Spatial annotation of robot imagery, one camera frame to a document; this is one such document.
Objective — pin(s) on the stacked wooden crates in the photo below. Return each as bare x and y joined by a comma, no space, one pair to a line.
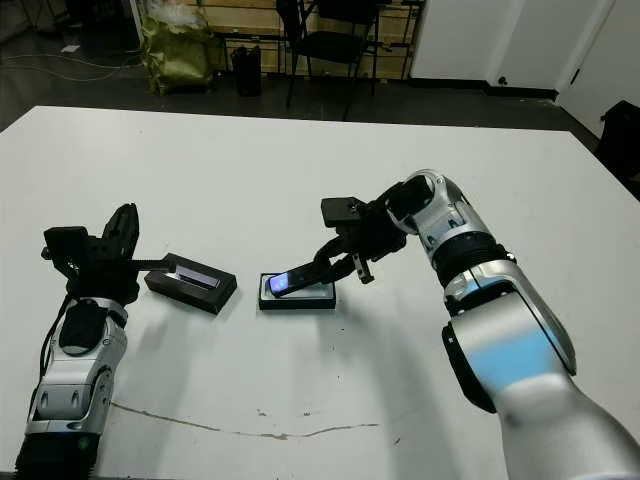
245,25

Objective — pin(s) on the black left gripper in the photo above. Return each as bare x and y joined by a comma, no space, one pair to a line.
105,277

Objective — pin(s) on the black mesh office chair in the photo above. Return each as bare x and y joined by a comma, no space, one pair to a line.
335,45

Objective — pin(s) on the black phone-like camera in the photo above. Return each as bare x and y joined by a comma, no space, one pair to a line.
290,282

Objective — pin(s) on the white paper sheet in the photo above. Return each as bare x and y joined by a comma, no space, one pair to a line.
70,49

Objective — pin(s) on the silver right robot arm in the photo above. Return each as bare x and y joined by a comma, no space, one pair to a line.
500,300

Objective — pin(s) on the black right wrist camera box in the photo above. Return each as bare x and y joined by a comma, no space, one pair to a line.
342,212

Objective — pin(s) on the white plastic bag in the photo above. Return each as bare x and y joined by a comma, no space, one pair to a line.
175,12

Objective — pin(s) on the black backpack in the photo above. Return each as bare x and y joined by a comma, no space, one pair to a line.
622,137

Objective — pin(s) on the black box base white lining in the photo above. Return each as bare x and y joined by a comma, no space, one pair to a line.
300,303

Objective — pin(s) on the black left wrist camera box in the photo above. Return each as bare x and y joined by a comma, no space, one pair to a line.
65,242

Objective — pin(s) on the green sack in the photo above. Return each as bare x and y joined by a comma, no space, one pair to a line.
175,57

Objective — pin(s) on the black box lid silver stripe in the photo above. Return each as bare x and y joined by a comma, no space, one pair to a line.
200,296

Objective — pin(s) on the black waste bin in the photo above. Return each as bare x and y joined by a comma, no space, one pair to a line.
246,72

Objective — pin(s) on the black folded chair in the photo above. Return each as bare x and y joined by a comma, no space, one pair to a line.
292,30

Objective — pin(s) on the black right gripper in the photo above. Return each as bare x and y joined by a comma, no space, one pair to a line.
372,235

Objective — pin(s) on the white door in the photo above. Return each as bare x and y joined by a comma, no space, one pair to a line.
605,50

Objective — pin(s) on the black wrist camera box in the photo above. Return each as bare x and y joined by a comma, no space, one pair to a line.
65,242
342,212

